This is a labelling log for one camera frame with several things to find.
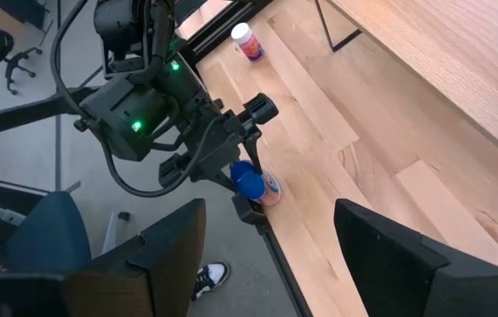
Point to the person's shoe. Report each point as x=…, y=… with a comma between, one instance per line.
x=213, y=275

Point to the clear antacid jar blue lid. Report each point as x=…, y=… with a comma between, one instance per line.
x=253, y=187

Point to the wooden shelf black metal legs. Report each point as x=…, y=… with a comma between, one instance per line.
x=451, y=53

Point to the blue office chair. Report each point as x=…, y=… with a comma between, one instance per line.
x=50, y=229

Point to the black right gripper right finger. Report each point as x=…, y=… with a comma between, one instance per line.
x=398, y=282

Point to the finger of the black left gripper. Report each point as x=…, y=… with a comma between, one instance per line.
x=254, y=152
x=215, y=180

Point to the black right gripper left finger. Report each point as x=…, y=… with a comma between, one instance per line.
x=160, y=273

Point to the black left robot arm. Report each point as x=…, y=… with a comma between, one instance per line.
x=116, y=114

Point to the pink bottle white cap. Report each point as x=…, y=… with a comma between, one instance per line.
x=250, y=46

